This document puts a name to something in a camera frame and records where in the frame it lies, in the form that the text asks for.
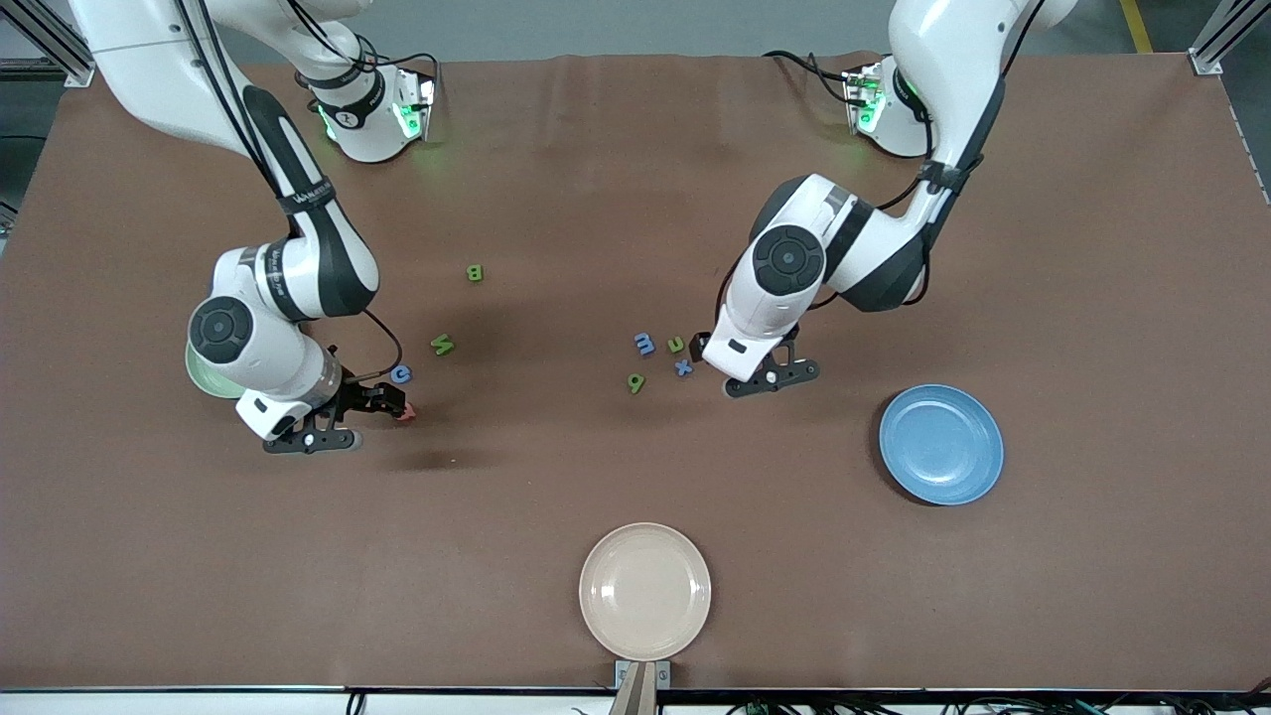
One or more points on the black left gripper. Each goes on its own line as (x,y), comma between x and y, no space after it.
(700,347)

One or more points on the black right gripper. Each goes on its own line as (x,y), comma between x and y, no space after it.
(357,396)

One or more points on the blue letter m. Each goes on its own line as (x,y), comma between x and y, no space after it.
(644,344)

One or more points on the green letter q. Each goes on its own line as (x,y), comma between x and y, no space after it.
(635,382)

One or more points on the green letter N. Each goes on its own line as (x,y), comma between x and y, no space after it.
(442,345)

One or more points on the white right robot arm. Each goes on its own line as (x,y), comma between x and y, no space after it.
(298,268)

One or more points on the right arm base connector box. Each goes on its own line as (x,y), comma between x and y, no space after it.
(422,99)

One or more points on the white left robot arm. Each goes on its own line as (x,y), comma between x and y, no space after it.
(794,288)

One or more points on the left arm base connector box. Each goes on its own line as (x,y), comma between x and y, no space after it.
(862,99)

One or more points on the green plate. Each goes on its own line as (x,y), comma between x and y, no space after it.
(204,382)

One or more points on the beige plate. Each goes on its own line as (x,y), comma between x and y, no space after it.
(645,592)

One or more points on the blue plate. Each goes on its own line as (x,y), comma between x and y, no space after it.
(941,445)

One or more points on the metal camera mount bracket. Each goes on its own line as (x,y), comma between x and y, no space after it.
(640,695)

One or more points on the aluminium frame post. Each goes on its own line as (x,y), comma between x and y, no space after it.
(50,45)
(1206,62)

